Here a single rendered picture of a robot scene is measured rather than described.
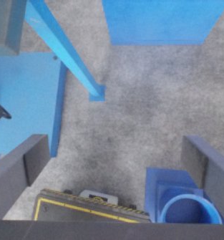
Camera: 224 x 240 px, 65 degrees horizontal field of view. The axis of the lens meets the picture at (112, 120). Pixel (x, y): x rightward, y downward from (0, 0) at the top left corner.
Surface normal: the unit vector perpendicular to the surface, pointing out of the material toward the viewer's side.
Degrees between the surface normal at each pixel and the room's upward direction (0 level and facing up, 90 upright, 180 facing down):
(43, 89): 0
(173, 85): 0
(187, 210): 0
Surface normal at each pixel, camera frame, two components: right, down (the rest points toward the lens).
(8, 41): 0.99, 0.06
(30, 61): -0.14, -0.13
